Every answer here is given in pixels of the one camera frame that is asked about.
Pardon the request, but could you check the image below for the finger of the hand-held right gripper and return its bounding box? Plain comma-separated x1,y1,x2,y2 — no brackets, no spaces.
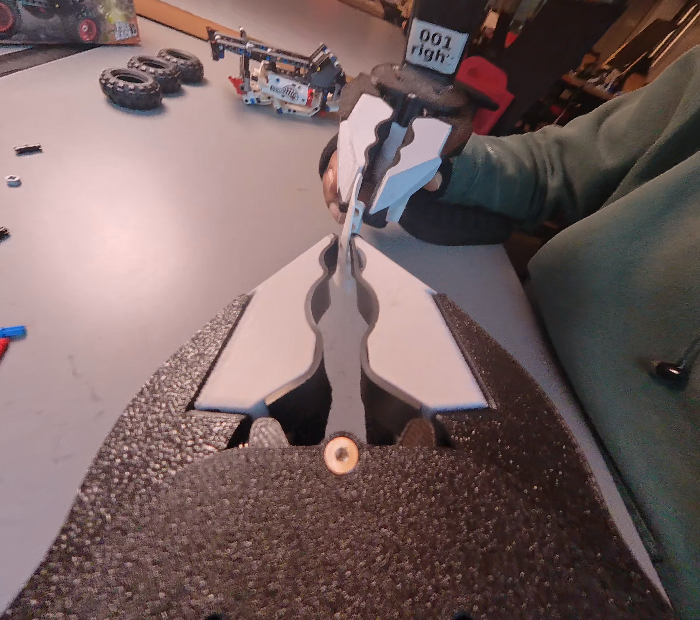
371,117,453,224
335,94,396,211

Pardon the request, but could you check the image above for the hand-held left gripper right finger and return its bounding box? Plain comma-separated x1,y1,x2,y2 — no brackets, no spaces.
351,238,489,410

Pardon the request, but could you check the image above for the toy truck chassis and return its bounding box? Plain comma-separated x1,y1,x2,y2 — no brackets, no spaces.
207,27,346,120

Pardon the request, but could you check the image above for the grey desk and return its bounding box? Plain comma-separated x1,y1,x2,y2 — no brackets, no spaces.
0,16,670,604

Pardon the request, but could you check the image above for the person's right hand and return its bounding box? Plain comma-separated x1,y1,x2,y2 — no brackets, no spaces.
322,160,445,223

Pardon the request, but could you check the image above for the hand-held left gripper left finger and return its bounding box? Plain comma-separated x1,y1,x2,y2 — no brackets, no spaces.
195,236,340,411

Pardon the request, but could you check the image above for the wooden table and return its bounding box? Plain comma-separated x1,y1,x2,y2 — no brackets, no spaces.
133,0,351,85

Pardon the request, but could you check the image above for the black wired earphone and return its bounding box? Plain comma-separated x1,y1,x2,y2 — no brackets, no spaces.
650,338,700,389

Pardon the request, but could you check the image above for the white toy panel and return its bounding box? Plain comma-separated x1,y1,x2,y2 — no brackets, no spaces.
335,174,366,288

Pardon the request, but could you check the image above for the person's torso green sweatshirt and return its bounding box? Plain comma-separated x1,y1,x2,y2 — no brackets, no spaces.
528,150,700,620

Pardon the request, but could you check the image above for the black toy tyre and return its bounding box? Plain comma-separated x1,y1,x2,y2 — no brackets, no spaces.
157,48,205,83
127,56,182,94
100,68,163,110

